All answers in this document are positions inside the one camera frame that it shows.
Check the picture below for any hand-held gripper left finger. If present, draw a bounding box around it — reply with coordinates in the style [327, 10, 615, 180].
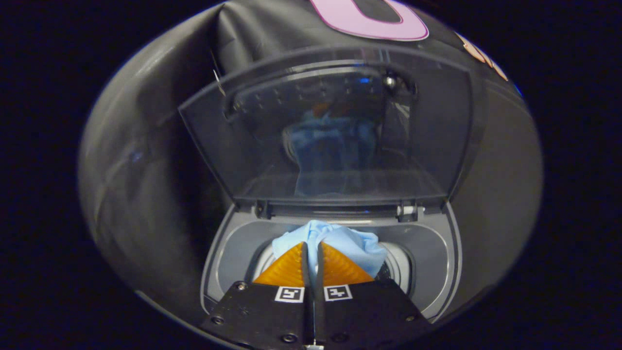
[201, 242, 314, 349]

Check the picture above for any black backdrop cloth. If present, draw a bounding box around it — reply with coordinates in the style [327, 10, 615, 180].
[78, 0, 544, 312]

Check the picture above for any light blue shirt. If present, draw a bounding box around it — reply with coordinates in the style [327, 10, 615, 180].
[272, 219, 388, 288]

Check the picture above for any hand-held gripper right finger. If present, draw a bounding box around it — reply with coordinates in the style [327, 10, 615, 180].
[314, 242, 433, 347]

